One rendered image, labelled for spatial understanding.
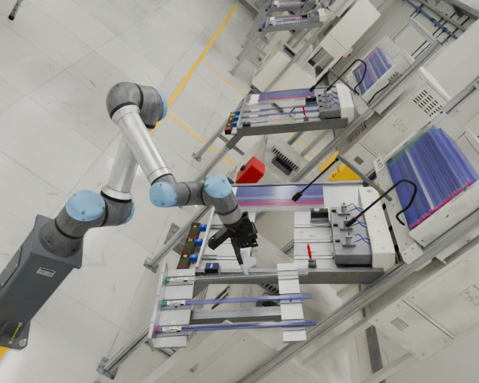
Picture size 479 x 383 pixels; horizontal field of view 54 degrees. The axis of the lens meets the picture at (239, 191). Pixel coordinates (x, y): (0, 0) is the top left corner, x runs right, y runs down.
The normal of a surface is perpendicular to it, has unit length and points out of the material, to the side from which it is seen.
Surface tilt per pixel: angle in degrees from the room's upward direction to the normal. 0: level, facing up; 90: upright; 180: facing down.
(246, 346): 90
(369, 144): 90
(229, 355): 90
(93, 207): 7
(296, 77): 90
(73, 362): 0
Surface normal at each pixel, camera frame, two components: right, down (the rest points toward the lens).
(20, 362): 0.62, -0.64
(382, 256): -0.11, 0.50
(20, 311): 0.18, 0.68
